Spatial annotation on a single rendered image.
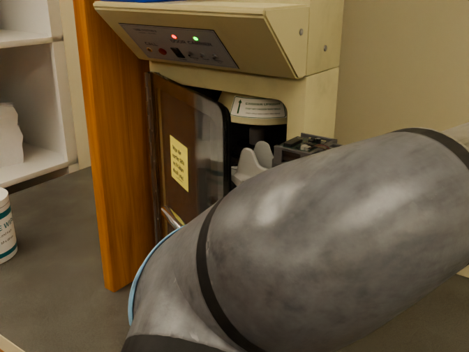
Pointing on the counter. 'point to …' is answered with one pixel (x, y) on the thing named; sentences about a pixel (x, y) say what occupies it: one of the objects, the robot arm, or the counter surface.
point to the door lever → (172, 217)
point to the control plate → (185, 36)
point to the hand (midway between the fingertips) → (234, 175)
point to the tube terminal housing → (332, 34)
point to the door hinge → (150, 155)
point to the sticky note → (179, 163)
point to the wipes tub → (6, 228)
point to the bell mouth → (254, 110)
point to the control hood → (226, 31)
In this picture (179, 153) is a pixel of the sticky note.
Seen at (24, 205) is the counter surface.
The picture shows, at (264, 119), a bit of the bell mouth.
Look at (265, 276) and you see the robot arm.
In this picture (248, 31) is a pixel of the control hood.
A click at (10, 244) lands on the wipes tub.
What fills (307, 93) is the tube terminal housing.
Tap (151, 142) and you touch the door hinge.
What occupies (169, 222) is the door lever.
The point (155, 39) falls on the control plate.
